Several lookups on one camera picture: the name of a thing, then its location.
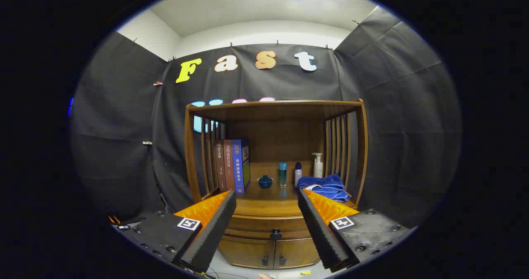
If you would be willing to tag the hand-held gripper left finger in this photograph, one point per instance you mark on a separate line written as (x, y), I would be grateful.
(215, 229)

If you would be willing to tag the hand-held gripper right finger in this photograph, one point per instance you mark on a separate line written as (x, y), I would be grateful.
(320, 229)

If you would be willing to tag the wooden drawer with black knob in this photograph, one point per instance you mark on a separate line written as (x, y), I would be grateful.
(268, 223)

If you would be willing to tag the wooden countertop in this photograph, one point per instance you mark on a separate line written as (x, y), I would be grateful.
(268, 200)

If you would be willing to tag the wooden cabinet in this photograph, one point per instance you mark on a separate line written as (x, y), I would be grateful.
(281, 134)

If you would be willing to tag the folded blue towel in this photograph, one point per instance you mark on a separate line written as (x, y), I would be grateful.
(326, 187)

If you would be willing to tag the small white bottle blue cap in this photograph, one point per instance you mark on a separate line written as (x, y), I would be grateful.
(298, 175)

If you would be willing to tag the white pump bottle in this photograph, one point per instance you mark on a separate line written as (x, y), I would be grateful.
(318, 169)

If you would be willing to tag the dark brown book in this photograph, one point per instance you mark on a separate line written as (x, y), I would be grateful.
(219, 167)

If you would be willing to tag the reddish brown book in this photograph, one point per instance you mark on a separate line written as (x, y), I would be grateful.
(229, 167)

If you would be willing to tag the tall blue glass bottle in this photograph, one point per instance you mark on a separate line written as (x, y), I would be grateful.
(282, 175)

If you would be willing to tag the thick blue book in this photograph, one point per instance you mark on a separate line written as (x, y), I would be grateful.
(239, 167)

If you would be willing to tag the blue lidded teacup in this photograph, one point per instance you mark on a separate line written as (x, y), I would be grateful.
(265, 182)

